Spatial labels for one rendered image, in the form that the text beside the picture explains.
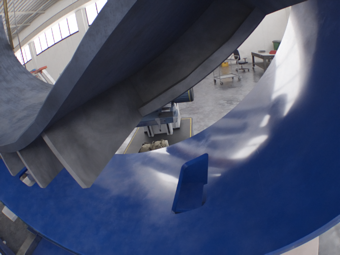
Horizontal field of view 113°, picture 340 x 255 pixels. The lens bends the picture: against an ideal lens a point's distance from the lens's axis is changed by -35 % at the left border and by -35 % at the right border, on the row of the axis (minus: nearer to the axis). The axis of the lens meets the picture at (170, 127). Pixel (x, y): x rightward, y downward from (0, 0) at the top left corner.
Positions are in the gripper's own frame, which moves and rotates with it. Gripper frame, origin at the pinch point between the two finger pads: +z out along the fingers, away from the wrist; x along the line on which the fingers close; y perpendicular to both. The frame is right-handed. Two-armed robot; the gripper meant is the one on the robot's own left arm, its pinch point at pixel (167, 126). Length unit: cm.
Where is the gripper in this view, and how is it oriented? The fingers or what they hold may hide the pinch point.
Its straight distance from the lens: 152.3
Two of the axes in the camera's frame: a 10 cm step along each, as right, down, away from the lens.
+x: 9.8, -0.8, -1.8
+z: 0.9, 10.0, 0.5
